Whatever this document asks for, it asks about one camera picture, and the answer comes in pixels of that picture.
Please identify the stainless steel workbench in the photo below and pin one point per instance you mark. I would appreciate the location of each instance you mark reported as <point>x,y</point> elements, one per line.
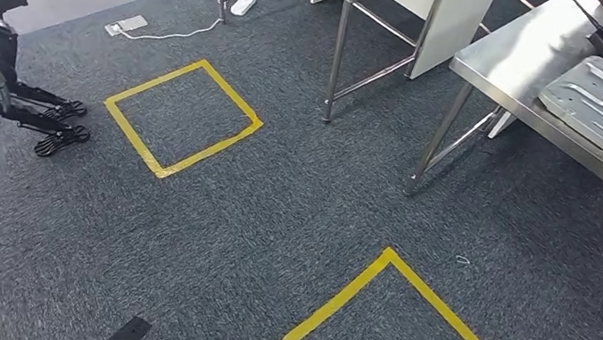
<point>509,62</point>

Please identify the white power strip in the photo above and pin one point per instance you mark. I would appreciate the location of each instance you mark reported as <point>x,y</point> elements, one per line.
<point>242,4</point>

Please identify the yellow floor tape square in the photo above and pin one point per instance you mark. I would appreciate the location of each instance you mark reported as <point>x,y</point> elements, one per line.
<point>160,171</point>
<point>388,256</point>

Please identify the small white floor scrap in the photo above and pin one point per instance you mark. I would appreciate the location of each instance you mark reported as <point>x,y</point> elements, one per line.
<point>458,258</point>

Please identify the white panel board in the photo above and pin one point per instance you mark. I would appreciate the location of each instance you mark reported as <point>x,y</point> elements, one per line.
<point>455,24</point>

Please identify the grey floor socket plate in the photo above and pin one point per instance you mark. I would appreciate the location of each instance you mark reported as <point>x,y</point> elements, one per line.
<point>133,23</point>
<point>113,30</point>

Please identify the white board piece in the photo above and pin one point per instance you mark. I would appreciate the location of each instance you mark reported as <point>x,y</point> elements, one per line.
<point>502,127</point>

